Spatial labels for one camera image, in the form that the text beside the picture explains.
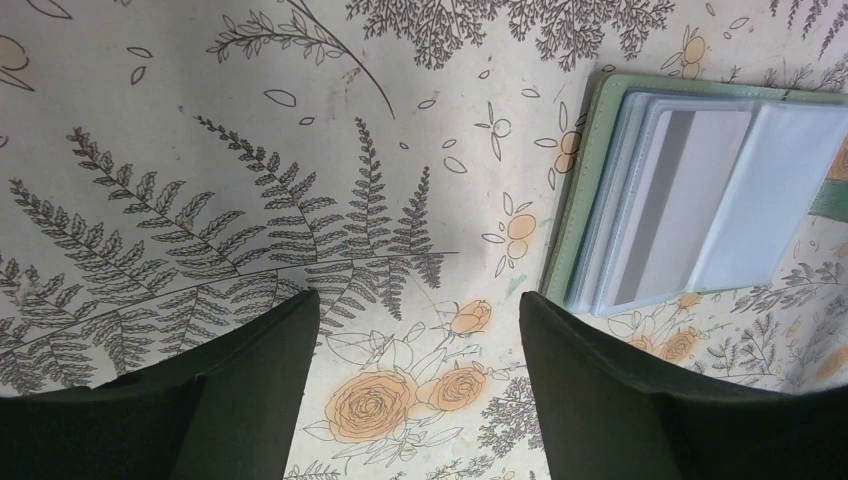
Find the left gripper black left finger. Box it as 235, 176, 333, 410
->
99, 290, 319, 479

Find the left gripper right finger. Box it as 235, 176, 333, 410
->
519, 292, 781, 479

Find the grey-green card holder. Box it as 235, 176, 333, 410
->
541, 74, 847, 316

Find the white card with black stripe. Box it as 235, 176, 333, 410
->
600, 111, 752, 308

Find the floral table mat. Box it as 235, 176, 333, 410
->
1, 1, 847, 479

